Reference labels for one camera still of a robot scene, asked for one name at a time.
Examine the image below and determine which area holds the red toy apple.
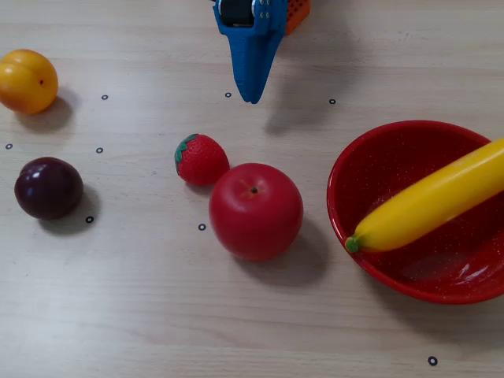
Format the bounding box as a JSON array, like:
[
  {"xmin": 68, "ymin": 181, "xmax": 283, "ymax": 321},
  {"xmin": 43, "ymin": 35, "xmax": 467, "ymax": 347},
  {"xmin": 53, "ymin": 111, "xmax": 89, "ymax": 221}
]
[{"xmin": 208, "ymin": 162, "xmax": 305, "ymax": 262}]

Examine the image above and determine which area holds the orange robot arm base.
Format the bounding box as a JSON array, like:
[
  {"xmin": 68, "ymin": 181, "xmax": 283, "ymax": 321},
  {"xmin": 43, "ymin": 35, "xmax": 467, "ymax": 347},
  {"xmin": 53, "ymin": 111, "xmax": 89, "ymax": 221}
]
[{"xmin": 284, "ymin": 0, "xmax": 312, "ymax": 35}]

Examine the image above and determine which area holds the red speckled bowl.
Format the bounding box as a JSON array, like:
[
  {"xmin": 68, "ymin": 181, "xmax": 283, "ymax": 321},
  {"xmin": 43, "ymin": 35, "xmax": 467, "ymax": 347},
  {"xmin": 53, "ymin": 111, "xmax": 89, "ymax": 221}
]
[{"xmin": 326, "ymin": 120, "xmax": 504, "ymax": 305}]

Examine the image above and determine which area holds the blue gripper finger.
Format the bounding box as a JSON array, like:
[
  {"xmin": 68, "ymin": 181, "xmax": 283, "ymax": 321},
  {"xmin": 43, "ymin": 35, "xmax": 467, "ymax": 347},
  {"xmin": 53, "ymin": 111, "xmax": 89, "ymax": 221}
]
[
  {"xmin": 227, "ymin": 34, "xmax": 259, "ymax": 104},
  {"xmin": 252, "ymin": 31, "xmax": 287, "ymax": 105}
]

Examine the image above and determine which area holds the blue gripper body black motor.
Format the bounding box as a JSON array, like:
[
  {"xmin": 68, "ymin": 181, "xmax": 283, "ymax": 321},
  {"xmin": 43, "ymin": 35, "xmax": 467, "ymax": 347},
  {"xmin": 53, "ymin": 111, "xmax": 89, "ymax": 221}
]
[{"xmin": 212, "ymin": 0, "xmax": 290, "ymax": 40}]

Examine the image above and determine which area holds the yellow toy banana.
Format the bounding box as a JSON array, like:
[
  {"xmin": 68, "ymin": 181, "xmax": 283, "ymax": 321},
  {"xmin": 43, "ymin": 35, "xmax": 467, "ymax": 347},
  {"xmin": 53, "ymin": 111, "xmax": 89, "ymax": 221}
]
[{"xmin": 345, "ymin": 137, "xmax": 504, "ymax": 254}]

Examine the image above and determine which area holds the red toy strawberry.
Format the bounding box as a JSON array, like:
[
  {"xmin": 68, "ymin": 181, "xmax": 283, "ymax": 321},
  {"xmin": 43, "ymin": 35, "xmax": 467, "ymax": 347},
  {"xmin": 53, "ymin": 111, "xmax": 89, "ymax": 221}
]
[{"xmin": 174, "ymin": 133, "xmax": 231, "ymax": 187}]

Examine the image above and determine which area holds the dark purple toy plum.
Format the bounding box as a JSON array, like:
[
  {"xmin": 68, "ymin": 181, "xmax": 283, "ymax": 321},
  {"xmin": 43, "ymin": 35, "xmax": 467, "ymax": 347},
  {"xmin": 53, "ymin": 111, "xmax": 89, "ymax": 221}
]
[{"xmin": 14, "ymin": 156, "xmax": 84, "ymax": 221}]

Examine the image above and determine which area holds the yellow orange toy peach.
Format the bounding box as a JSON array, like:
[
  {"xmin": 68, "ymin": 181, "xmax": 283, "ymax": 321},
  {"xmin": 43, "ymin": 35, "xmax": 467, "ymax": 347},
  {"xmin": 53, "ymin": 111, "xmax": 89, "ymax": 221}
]
[{"xmin": 0, "ymin": 49, "xmax": 59, "ymax": 115}]

